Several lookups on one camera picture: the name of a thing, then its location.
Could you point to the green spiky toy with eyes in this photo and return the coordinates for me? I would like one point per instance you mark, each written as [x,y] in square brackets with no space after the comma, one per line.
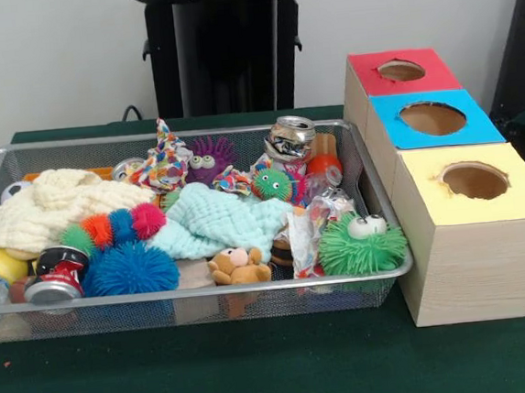
[364,252]

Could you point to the crushed silver can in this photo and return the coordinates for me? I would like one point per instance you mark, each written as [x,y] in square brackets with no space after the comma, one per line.
[290,141]

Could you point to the mint knitted cloth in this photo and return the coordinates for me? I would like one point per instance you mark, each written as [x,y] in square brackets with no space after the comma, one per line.
[214,219]

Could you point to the brown teddy bear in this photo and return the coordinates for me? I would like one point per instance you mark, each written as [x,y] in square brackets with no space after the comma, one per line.
[239,269]

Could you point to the crushed red black can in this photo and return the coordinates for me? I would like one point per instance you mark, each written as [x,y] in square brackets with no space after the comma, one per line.
[57,269]

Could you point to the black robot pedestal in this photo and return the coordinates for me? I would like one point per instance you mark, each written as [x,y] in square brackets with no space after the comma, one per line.
[214,63]

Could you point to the multicolour spiky caterpillar toy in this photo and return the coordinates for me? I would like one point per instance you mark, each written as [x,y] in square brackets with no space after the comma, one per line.
[122,222]

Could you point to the blue spiky ball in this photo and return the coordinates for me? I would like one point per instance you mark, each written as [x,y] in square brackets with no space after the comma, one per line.
[131,270]

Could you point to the cream knitted cloth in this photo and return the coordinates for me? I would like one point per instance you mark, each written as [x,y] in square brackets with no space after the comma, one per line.
[60,200]

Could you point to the dark green table cloth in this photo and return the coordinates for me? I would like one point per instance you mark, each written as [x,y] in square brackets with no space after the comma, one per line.
[259,371]

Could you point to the purple spiky toy with eyes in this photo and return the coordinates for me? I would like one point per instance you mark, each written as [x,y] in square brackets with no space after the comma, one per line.
[208,157]

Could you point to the silver mesh bin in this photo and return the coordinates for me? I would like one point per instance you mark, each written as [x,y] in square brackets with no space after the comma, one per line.
[206,291]

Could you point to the wooden box with three holes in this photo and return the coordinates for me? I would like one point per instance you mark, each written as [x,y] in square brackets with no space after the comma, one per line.
[480,269]

